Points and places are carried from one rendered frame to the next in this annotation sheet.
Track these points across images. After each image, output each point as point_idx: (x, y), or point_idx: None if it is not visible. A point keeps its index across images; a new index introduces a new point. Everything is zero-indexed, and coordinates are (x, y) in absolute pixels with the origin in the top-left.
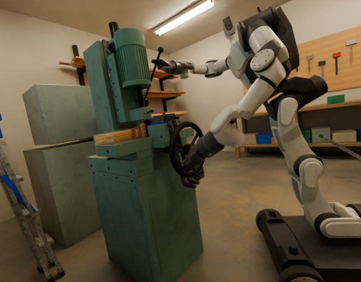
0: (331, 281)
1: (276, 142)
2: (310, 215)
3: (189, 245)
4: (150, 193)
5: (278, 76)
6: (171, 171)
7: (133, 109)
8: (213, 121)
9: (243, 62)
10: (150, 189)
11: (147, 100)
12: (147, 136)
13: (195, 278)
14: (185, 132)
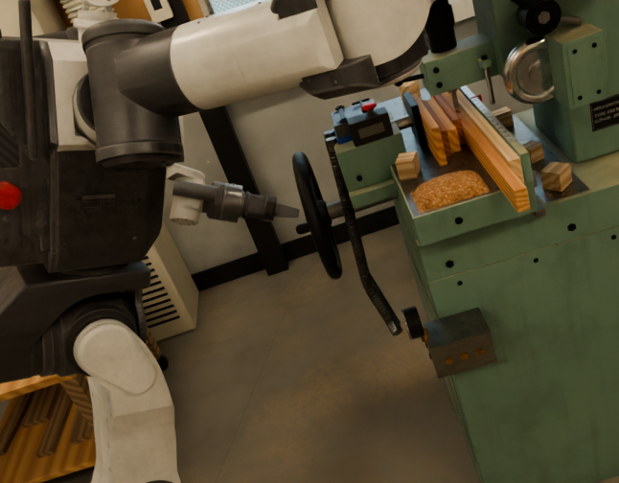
0: None
1: (173, 424)
2: None
3: (462, 425)
4: (403, 234)
5: None
6: (411, 247)
7: (487, 34)
8: (195, 170)
9: None
10: (401, 227)
11: (524, 16)
12: (408, 133)
13: (436, 450)
14: (404, 204)
